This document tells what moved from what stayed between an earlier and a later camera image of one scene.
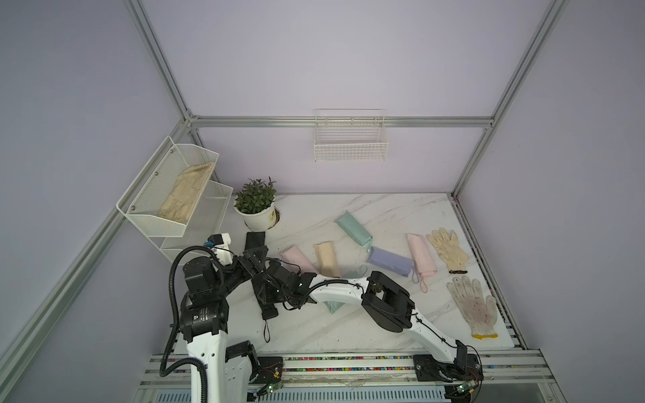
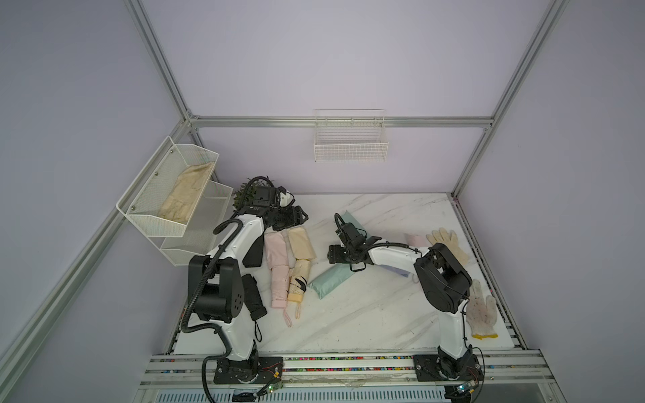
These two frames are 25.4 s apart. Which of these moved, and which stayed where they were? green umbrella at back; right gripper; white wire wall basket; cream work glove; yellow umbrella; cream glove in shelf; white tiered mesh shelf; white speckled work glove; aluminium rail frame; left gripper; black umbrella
Moved: yellow umbrella; black umbrella; left gripper; right gripper
Stayed: cream glove in shelf; white speckled work glove; green umbrella at back; white tiered mesh shelf; cream work glove; aluminium rail frame; white wire wall basket
